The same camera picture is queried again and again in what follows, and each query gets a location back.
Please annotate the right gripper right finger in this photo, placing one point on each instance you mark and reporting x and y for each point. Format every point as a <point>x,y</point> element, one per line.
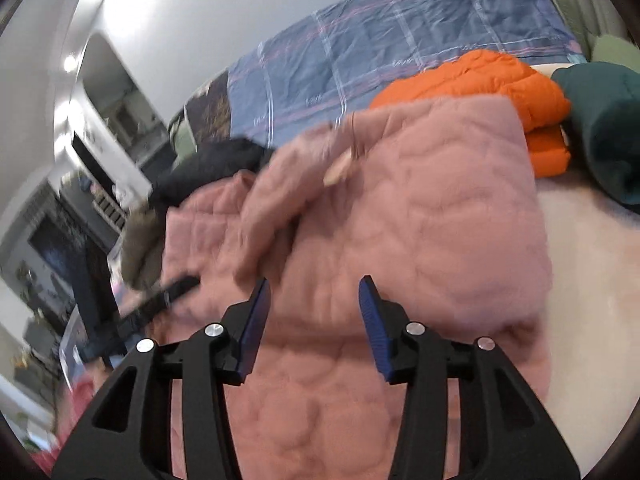
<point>505,431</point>

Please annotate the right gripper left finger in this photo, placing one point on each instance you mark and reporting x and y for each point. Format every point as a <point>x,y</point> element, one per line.
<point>125,433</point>

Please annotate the pink quilted fleece jacket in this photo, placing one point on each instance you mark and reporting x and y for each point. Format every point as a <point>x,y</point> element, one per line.
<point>435,200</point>

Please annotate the grey sherpa fleece garment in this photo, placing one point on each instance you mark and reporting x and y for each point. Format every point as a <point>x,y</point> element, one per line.
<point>141,253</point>

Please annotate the white pink cartoon blanket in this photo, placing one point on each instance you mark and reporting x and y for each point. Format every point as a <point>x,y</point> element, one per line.
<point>593,314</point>

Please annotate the white wardrobe shelf unit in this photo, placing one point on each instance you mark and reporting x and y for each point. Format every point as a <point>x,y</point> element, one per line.
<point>107,123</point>

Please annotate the black jacket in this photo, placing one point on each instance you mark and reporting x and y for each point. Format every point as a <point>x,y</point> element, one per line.
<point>212,162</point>

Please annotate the dark green garment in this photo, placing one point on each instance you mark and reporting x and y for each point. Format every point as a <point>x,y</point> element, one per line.
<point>604,125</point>

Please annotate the blue plaid bed sheet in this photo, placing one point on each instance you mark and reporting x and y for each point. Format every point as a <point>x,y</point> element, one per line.
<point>338,58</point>

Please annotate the light green pillow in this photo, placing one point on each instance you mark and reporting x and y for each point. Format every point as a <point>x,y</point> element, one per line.
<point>616,50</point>

